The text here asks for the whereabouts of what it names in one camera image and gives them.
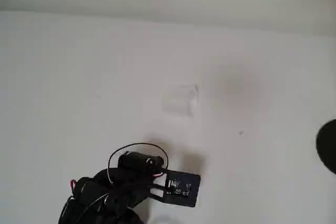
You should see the dark round object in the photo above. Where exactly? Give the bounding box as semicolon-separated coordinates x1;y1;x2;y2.
316;119;336;175

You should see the thin black cable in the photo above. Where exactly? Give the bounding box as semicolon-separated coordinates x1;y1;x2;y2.
107;142;169;186

